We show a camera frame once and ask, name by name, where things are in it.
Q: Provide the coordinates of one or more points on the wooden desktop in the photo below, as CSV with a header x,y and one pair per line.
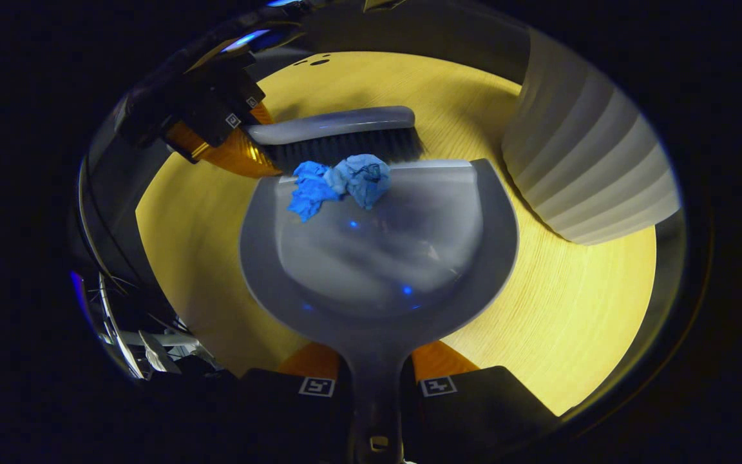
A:
x,y
570,309

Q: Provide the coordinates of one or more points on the white ribbed garbage bin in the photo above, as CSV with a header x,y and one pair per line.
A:
x,y
590,161

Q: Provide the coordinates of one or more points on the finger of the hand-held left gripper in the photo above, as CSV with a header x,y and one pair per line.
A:
x,y
245,87
229,154

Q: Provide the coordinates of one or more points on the grey dustpan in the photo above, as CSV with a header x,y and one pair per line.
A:
x,y
377,258

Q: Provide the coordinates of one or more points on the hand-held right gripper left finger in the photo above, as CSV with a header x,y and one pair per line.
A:
x,y
281,412

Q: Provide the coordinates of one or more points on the bright blue paper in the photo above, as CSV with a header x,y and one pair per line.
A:
x,y
306,193

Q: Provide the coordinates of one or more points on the light blue paper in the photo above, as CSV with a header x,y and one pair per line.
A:
x,y
361,177

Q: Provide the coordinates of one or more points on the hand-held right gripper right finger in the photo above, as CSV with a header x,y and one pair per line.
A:
x,y
474,412

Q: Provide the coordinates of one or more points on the small grey broom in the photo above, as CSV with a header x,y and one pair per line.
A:
x,y
332,122

